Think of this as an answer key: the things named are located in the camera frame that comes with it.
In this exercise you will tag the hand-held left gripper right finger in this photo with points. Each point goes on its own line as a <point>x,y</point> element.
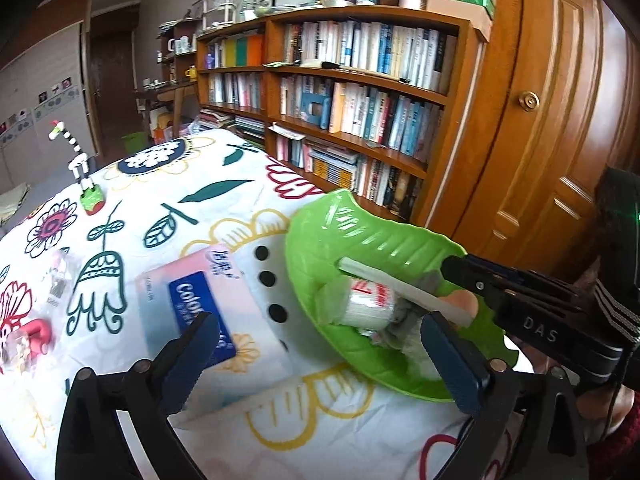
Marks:
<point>450,365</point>

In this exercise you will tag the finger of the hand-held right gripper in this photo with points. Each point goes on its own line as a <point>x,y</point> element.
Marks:
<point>465,267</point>
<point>492,300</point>

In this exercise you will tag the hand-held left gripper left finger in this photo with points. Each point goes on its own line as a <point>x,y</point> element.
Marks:
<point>195,360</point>

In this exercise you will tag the small crinkled plastic packet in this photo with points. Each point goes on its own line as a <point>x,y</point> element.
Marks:
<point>420,362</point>

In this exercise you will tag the orange sponge puff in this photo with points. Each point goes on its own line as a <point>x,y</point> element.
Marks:
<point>460,301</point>

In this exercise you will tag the white stick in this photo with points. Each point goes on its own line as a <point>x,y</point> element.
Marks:
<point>400,287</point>

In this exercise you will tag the green leaf-shaped plate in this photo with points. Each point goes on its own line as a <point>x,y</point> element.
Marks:
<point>380,240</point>

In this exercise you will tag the white bandage roll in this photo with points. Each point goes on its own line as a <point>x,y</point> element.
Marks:
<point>367,302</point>

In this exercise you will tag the clear plastic bag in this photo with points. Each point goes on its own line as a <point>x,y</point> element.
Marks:
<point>60,275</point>

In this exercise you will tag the plastic bag of cotton swabs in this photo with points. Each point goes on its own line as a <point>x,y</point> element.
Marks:
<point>15,350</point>

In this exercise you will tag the person's right forearm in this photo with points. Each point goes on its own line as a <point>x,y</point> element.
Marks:
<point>622,452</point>

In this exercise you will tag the person's right hand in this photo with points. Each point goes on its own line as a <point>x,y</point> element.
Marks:
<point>600,402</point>

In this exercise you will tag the tissue pack with blue label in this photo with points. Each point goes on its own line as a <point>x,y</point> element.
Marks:
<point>165,300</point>

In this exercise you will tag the light wooden door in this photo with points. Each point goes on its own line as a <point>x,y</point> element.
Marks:
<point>550,160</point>

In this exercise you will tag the brass door knob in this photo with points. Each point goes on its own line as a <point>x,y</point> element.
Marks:
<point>528,101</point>

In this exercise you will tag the striped giraffe figurine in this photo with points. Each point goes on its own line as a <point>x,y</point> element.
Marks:
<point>92,200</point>

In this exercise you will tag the wooden bookshelf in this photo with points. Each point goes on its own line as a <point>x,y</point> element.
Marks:
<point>367,79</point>

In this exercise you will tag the green bin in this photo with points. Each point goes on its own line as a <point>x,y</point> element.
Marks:
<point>133,142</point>

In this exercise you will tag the orange paper bag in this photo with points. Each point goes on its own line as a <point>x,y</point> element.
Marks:
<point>162,132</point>

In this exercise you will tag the rows of books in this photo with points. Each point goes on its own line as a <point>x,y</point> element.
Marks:
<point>380,50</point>

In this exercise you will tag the folded white cloth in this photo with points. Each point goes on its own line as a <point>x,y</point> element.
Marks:
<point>12,202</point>

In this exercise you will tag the wooden desk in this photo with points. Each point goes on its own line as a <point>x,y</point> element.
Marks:
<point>170,91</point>

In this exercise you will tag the dark wooden door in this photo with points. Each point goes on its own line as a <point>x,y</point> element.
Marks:
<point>115,85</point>

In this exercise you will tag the yellow mug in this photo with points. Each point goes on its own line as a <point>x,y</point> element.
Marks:
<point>191,73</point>

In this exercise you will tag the wooden desk hutch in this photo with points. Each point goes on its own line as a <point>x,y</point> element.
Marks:
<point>177,60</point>

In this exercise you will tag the white mug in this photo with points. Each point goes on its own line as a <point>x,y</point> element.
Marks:
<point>173,45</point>

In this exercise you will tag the white wardrobe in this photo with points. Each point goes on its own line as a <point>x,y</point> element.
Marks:
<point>40,85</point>

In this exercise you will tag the white storage rack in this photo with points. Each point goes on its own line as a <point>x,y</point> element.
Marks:
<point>220,7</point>

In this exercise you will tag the blue frame on shelf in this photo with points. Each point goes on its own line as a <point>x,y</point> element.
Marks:
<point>306,110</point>

